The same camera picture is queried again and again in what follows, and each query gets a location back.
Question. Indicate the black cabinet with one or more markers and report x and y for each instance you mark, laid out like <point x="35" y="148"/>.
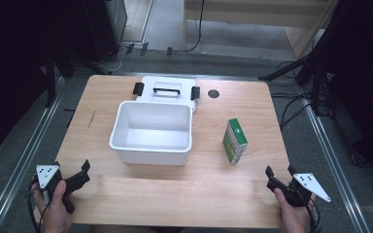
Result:
<point x="105" y="29"/>

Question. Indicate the white plastic storage box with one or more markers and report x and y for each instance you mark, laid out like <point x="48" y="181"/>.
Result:
<point x="152" y="132"/>

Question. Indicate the person's right hand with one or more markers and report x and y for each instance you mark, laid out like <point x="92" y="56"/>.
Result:
<point x="293" y="216"/>

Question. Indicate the green and white carton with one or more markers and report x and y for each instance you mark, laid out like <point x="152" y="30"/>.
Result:
<point x="235" y="142"/>

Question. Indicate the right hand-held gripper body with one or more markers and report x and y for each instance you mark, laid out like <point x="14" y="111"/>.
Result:
<point x="299" y="189"/>

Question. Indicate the black round table grommet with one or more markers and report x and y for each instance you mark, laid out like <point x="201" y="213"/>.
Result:
<point x="213" y="93"/>

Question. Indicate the black tripod stand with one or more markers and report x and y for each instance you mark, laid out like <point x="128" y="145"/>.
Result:
<point x="304" y="68"/>

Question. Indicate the person's left hand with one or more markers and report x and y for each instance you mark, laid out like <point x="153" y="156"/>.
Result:
<point x="55" y="213"/>

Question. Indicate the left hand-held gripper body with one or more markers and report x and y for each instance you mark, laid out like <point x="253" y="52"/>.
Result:
<point x="49" y="176"/>

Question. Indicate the light wooden frame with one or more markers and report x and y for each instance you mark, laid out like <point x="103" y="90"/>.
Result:
<point x="255" y="13"/>

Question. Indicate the white box lid black latches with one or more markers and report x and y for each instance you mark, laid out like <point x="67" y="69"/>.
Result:
<point x="166" y="89"/>

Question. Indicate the metal floor rail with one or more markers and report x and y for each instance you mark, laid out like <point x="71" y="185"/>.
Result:
<point x="22" y="161"/>
<point x="333" y="168"/>

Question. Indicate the black metal stand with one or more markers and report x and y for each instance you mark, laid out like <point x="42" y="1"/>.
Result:
<point x="50" y="81"/>

